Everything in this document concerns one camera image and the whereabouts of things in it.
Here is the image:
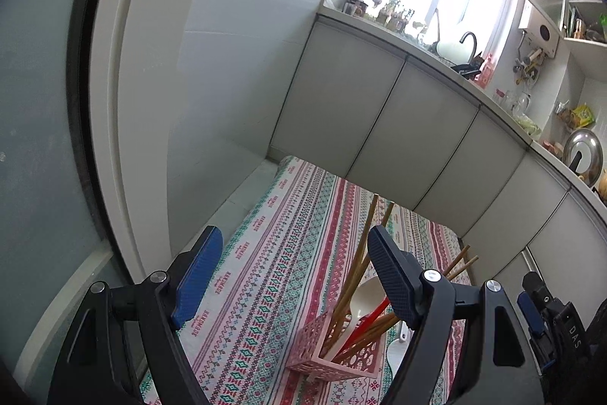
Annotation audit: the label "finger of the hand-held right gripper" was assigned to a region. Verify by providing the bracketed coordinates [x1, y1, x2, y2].
[538, 350, 557, 376]
[517, 291, 545, 337]

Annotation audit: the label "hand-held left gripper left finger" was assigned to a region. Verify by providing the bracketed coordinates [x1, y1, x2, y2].
[47, 225, 223, 405]

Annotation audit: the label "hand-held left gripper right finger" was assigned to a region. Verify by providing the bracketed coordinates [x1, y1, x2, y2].
[368, 225, 546, 405]

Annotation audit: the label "red plastic spoon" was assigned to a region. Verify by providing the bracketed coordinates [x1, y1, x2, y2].
[339, 297, 392, 353]

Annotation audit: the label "wooden chopstick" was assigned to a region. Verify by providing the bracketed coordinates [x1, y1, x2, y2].
[333, 315, 398, 357]
[446, 256, 479, 282]
[338, 323, 400, 364]
[443, 244, 472, 277]
[339, 202, 395, 325]
[332, 194, 380, 330]

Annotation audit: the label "pink plastic basket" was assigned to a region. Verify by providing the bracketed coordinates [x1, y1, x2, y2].
[287, 305, 385, 382]

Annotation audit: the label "striped patterned tablecloth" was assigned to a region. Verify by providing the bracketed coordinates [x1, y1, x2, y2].
[140, 156, 475, 405]

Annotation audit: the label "white kitchen countertop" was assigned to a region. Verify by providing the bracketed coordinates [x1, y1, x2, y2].
[318, 2, 607, 216]

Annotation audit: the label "steel pot lid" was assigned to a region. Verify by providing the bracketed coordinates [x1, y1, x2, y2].
[563, 127, 604, 188]

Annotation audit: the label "white kitchen base cabinets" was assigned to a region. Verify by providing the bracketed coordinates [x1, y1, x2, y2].
[268, 13, 607, 387]

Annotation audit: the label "green leafy vegetables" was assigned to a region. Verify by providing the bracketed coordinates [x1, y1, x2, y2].
[514, 113, 541, 137]

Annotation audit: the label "yellow snack packet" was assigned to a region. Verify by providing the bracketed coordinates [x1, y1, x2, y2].
[560, 104, 596, 126]

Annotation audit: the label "frosted glass sliding door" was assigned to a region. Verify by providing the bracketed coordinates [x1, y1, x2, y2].
[0, 0, 143, 387]

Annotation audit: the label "pink plastic bottle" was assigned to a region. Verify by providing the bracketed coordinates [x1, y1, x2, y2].
[475, 53, 498, 89]

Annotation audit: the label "white round bowl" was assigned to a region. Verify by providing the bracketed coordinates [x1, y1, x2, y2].
[435, 41, 470, 60]

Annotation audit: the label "black kitchen faucet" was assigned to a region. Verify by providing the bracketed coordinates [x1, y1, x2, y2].
[459, 31, 479, 64]

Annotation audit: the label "row of small potted plants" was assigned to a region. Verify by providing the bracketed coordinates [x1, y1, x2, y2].
[374, 0, 415, 31]

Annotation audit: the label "white water heater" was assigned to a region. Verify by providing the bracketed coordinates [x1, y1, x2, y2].
[518, 0, 560, 57]

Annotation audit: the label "metal rail bar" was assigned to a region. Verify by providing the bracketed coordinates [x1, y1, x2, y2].
[522, 246, 546, 287]

